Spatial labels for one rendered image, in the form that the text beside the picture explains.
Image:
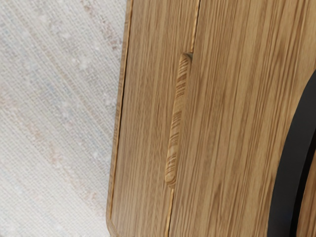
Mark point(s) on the wooden drawer cabinet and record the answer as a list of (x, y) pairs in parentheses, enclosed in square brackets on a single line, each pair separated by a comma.
[(222, 118)]

